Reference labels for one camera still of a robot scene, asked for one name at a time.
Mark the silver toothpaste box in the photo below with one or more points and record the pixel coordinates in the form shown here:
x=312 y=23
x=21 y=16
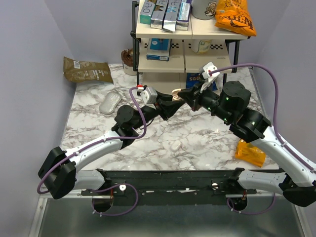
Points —
x=159 y=14
x=169 y=23

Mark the orange snack bag on table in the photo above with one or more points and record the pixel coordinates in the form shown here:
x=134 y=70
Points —
x=249 y=153

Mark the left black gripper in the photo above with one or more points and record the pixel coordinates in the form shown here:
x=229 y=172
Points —
x=165 y=107

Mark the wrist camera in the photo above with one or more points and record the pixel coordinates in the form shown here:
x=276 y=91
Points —
x=207 y=73
x=148 y=94

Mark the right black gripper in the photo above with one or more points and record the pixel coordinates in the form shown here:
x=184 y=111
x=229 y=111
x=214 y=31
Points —
x=192 y=96

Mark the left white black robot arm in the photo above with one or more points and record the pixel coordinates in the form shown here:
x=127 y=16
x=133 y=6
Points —
x=60 y=172

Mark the blue white toothpaste box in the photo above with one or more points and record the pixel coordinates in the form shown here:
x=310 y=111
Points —
x=183 y=18

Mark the grey printed mug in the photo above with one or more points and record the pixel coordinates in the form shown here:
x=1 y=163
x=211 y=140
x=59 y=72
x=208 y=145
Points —
x=204 y=9

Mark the beige earbud charging case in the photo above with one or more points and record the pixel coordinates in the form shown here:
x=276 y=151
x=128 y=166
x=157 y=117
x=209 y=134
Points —
x=175 y=95

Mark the silver toothpaste box middle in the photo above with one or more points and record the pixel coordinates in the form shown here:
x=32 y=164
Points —
x=169 y=23

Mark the teal toothpaste box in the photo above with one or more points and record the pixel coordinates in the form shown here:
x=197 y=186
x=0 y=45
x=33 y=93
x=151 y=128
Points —
x=147 y=11

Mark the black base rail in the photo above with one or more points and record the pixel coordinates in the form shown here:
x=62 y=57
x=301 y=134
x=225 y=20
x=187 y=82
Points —
x=170 y=187

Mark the blue box middle shelf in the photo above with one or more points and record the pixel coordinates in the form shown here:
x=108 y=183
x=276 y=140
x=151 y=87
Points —
x=158 y=49

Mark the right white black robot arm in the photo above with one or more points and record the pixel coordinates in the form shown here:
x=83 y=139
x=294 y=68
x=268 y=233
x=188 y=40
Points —
x=293 y=180

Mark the orange chips bag on shelf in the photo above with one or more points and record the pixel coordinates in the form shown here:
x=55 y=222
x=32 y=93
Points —
x=233 y=15

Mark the white yellow mug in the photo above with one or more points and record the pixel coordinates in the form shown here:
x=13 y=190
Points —
x=201 y=46

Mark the brown snack bag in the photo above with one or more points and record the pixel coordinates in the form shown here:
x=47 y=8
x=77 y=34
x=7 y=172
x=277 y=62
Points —
x=81 y=71

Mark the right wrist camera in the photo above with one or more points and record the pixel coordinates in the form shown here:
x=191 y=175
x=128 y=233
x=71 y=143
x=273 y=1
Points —
x=207 y=73

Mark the chocolate cupcake in wrapper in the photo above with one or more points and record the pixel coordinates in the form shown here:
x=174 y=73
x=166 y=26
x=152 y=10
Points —
x=127 y=62

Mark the blue Doritos bag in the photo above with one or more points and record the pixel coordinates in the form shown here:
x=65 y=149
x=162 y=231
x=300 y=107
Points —
x=193 y=78

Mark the beige black shelf rack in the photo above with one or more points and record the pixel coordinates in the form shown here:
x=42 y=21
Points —
x=223 y=52

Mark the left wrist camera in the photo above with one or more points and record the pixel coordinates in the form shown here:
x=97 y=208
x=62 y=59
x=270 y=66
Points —
x=148 y=94

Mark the silver toothpaste box left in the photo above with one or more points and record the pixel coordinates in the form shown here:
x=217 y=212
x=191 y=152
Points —
x=159 y=14

